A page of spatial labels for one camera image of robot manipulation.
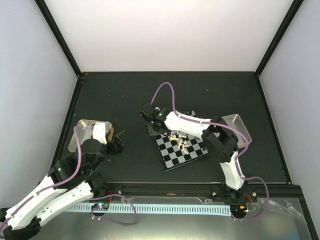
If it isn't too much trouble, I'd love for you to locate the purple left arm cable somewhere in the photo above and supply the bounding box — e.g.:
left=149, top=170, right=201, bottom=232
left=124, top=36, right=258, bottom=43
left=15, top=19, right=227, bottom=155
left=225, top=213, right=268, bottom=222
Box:
left=0, top=124, right=138, bottom=233

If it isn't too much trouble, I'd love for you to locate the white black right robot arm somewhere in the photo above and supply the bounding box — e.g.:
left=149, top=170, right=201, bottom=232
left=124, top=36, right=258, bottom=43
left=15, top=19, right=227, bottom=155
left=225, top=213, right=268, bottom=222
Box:
left=139, top=103, right=250, bottom=202

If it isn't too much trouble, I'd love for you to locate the gold rimmed metal tin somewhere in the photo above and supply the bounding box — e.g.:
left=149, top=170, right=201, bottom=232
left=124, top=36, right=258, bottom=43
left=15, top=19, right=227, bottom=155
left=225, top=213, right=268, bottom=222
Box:
left=76, top=119, right=114, bottom=145

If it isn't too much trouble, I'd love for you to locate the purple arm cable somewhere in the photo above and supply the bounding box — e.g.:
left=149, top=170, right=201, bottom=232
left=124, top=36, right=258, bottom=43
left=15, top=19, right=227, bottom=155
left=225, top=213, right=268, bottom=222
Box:
left=149, top=82, right=271, bottom=222
left=0, top=124, right=138, bottom=233

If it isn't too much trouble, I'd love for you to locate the pile of white chess pieces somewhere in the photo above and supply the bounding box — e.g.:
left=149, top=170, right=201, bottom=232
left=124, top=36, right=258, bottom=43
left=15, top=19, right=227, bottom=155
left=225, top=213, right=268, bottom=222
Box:
left=169, top=131, right=189, bottom=155

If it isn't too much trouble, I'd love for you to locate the white slotted cable duct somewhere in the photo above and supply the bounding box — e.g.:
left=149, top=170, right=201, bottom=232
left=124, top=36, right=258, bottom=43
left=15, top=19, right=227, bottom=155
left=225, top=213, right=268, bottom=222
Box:
left=66, top=202, right=231, bottom=217

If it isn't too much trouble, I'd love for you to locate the controller circuit board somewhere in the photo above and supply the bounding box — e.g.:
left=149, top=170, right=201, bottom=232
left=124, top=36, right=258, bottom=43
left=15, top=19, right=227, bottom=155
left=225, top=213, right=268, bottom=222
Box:
left=91, top=203, right=109, bottom=211
left=230, top=205, right=257, bottom=214

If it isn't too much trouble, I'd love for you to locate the pink metal tray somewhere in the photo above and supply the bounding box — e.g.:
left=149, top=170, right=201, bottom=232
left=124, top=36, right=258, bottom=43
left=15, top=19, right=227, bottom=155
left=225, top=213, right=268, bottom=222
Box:
left=221, top=114, right=252, bottom=149

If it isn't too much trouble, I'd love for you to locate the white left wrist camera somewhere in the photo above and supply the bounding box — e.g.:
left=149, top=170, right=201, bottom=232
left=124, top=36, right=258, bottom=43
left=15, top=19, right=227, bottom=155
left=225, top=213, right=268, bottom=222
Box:
left=92, top=121, right=112, bottom=145

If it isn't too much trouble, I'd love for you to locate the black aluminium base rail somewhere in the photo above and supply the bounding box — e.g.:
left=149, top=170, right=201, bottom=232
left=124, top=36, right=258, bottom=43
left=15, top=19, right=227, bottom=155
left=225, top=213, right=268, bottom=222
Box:
left=105, top=182, right=303, bottom=202

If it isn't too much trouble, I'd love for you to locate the left controller circuit board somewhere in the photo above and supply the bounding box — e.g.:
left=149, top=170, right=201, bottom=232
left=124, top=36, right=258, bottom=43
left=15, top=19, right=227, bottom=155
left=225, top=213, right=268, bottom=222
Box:
left=91, top=203, right=109, bottom=211

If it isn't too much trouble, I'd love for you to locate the right controller circuit board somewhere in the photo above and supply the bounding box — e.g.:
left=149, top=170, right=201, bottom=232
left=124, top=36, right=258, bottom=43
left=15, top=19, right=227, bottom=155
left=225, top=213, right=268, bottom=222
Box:
left=230, top=205, right=257, bottom=214

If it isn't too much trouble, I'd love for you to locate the black grey chess board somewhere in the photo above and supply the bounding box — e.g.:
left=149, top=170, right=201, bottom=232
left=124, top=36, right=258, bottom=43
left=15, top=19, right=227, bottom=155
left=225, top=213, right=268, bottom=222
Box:
left=147, top=123, right=209, bottom=172

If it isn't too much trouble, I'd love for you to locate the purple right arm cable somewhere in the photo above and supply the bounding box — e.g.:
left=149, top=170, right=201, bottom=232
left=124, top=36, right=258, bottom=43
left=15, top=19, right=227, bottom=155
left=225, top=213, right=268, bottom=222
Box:
left=149, top=82, right=271, bottom=222

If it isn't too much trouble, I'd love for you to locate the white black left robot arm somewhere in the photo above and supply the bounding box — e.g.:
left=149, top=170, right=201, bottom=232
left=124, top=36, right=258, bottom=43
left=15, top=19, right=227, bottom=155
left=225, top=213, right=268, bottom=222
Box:
left=0, top=126, right=126, bottom=240

